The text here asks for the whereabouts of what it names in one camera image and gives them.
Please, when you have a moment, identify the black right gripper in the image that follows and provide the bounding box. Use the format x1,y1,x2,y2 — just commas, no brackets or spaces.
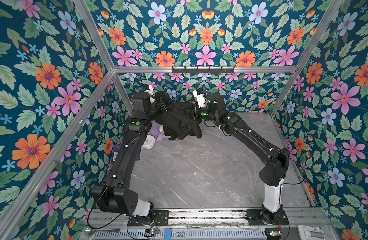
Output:
184,104,219,124

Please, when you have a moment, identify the black cloth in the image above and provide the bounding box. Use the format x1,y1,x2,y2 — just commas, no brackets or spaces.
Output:
152,92,203,141

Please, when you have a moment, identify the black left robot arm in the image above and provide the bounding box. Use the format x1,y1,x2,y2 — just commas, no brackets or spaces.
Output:
92,92,155,221

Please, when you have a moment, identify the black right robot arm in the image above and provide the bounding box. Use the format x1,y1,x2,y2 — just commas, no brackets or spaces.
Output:
194,89,290,225

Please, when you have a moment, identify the lavender cloth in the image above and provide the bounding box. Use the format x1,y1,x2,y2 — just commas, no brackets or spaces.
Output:
149,121,166,142

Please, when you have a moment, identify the white round cup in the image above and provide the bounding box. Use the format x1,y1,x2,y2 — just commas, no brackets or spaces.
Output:
142,135,156,150

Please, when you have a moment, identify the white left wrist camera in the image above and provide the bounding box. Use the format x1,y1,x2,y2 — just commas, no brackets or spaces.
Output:
143,84,156,99

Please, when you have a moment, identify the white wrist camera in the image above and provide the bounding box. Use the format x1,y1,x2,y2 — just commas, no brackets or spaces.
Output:
193,88,206,108
143,84,156,99

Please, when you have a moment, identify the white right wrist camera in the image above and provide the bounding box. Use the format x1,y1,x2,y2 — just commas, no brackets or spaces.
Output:
193,88,206,108

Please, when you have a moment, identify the aluminium frame rail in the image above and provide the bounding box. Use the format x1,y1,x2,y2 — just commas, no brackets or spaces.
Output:
112,66,296,74

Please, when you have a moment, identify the black hook rail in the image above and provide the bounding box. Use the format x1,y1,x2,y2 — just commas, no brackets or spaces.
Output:
171,66,235,74

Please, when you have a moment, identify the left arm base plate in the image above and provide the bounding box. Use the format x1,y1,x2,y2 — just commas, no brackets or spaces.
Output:
128,210,170,227

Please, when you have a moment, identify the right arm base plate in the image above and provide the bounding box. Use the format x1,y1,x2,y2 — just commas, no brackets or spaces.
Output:
244,209,289,226

